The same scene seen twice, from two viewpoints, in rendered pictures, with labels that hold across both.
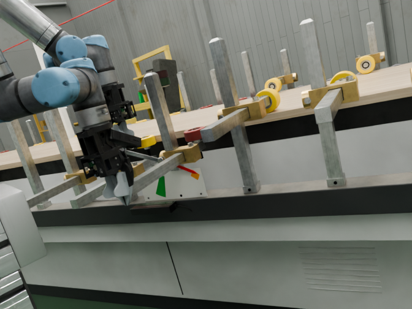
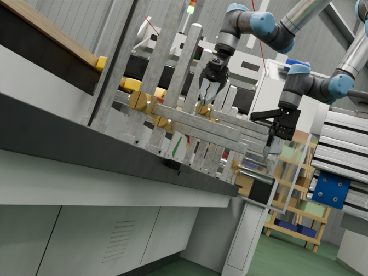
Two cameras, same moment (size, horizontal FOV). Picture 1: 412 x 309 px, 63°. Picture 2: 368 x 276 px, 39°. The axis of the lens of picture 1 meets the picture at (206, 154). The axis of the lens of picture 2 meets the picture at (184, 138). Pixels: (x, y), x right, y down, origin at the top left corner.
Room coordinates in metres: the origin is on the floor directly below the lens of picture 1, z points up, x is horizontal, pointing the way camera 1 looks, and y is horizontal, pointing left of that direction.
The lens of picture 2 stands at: (1.62, 1.93, 0.68)
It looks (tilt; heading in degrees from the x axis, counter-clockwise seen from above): 3 degrees up; 254
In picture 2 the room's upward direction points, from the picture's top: 20 degrees clockwise
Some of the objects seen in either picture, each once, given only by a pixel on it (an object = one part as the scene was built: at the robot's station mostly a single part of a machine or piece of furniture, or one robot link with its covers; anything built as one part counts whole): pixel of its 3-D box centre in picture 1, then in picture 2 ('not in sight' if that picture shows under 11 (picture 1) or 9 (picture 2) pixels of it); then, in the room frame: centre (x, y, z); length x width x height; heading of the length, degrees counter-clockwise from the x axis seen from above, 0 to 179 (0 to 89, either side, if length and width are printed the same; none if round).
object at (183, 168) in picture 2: (160, 209); (179, 169); (1.11, 0.20, 0.68); 0.22 x 0.05 x 0.05; 61
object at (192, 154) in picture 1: (179, 155); not in sight; (1.12, 0.08, 0.85); 0.14 x 0.06 x 0.05; 61
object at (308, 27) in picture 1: (324, 112); (209, 128); (0.88, -0.33, 0.90); 0.04 x 0.04 x 0.48; 61
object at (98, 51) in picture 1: (97, 55); (235, 22); (1.11, 0.25, 1.22); 0.09 x 0.08 x 0.11; 116
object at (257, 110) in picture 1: (241, 112); (204, 110); (1.00, -0.13, 0.95); 0.14 x 0.06 x 0.05; 61
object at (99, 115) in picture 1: (94, 117); (289, 101); (0.81, 0.23, 1.05); 0.08 x 0.08 x 0.05
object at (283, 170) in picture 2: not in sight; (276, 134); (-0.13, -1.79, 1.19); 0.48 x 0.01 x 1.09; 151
